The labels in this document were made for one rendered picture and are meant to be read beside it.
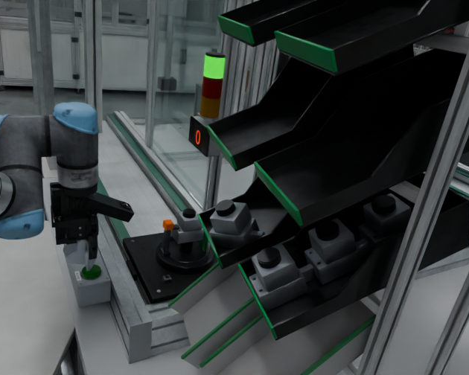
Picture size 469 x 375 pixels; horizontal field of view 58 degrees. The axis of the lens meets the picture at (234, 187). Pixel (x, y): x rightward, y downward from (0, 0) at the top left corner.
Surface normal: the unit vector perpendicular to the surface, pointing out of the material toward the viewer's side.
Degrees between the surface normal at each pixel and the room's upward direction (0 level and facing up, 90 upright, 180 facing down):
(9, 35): 90
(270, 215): 25
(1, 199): 88
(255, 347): 45
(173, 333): 90
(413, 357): 0
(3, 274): 0
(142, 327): 90
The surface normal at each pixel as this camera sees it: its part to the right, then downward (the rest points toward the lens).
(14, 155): 0.28, -0.36
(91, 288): 0.46, 0.43
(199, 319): -0.58, -0.62
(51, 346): 0.12, -0.90
